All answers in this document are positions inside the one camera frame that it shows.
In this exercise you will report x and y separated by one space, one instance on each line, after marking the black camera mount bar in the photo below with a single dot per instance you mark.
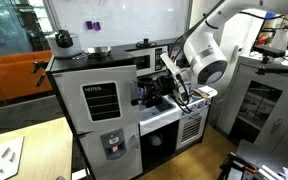
284 70

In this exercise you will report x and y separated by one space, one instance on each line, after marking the orange sofa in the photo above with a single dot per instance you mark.
10 76

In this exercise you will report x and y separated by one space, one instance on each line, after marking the grey sink basin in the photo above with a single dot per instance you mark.
165 106

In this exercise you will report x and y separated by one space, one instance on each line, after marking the light wooden desk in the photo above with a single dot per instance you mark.
44 150

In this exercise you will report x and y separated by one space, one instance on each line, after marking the wooden toy spoon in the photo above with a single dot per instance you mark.
201 93

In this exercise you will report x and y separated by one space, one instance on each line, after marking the white paper pieces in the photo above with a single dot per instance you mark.
277 173

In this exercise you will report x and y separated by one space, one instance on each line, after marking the grey round toy object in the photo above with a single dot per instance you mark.
155 140

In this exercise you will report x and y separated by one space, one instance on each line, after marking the black pot lid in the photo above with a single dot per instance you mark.
146 43

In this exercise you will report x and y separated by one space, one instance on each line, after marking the white toy oven door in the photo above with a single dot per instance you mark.
192 130

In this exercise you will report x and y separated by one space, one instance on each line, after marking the grey toy faucet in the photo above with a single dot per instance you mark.
140 92

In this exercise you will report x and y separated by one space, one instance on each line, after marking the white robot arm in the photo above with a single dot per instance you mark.
207 56

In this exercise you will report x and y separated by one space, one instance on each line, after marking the whiteboard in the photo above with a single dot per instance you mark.
134 20

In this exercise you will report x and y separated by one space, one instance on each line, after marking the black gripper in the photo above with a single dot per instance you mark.
162 86

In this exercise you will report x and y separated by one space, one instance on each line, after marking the small blue cap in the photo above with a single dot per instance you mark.
270 15

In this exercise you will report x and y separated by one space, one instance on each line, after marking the black white toy kitchen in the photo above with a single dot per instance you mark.
117 56

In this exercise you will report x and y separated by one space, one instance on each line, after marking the black metal bracket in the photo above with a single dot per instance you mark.
39 65

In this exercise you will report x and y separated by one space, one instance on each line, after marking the white jug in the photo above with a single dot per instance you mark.
280 40

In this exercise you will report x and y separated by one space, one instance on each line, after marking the toy fridge door with chalkboard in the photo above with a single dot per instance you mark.
70 110

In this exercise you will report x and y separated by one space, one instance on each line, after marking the black stereo camera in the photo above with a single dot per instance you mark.
269 51

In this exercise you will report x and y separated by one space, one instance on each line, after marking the toy fridge door with dispenser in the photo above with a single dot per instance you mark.
90 156

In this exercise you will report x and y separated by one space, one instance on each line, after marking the metal pan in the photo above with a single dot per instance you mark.
99 51

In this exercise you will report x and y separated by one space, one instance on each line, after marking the purple magnet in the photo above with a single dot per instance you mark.
97 26
89 25

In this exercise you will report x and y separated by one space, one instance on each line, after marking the wooden platform board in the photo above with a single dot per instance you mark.
197 163

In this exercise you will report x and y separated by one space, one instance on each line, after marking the grey toy microwave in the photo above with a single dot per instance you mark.
152 53

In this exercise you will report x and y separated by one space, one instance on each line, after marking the grey metal plate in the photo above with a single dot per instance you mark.
270 153

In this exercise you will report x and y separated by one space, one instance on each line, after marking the grey metal cabinet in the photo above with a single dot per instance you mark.
284 110

